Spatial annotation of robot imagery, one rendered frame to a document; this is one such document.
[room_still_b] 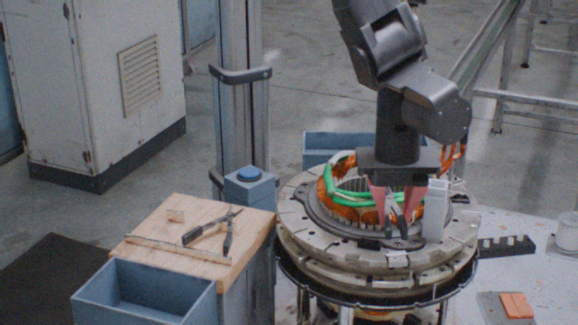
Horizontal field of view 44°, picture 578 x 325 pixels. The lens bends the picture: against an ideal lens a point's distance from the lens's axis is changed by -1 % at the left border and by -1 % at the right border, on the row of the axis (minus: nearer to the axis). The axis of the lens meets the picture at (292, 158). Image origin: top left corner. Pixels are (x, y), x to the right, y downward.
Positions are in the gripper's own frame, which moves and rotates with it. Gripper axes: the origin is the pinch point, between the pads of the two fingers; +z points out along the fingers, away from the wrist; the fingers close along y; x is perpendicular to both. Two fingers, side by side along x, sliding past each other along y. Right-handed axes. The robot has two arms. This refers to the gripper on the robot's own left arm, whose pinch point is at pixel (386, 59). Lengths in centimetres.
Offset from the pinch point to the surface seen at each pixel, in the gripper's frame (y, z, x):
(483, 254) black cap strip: 37, 40, 40
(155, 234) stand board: -32.9, 27.4, 11.1
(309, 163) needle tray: -3.8, 19.1, 32.7
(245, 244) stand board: -19.5, 28.1, 5.7
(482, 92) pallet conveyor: 89, 7, 151
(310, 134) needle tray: -1.8, 14.2, 41.8
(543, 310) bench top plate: 41, 47, 23
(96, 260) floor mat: -56, 77, 190
